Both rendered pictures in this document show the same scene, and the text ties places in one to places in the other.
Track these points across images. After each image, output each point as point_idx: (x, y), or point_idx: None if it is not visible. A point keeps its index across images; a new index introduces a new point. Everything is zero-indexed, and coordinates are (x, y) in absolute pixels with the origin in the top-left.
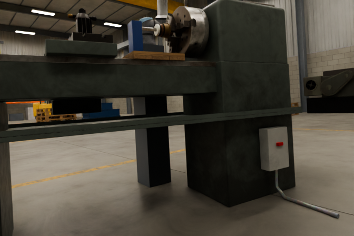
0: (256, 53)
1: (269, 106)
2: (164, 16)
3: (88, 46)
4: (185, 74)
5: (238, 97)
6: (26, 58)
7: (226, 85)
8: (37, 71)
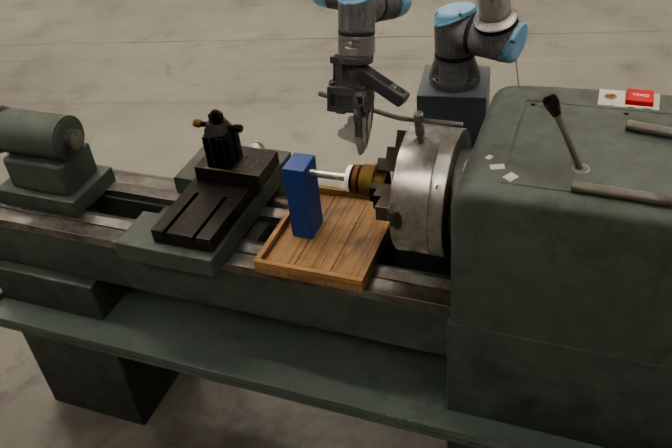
0: (578, 331)
1: (601, 436)
2: (489, 25)
3: (168, 259)
4: (368, 311)
5: (494, 393)
6: (112, 244)
7: (457, 365)
8: (128, 260)
